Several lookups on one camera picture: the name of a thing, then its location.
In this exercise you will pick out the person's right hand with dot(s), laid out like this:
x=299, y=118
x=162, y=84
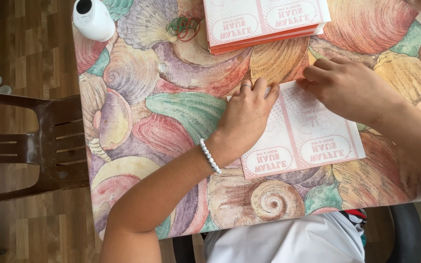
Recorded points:
x=353, y=91

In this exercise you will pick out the person's left hand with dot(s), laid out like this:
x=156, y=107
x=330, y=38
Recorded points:
x=243, y=124

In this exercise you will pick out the pink printed paper sheet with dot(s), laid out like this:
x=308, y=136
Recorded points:
x=320, y=146

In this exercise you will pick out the seashell print tablecloth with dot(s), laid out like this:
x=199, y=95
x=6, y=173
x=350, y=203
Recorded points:
x=181, y=109

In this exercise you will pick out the stack of pink printed leaflets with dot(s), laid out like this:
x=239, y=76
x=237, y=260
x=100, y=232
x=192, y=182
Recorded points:
x=261, y=18

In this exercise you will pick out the person's white garment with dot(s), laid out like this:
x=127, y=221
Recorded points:
x=287, y=241

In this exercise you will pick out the brown plastic chair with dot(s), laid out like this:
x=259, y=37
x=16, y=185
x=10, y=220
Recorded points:
x=49, y=146

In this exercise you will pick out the white round camera device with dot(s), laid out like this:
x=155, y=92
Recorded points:
x=93, y=22

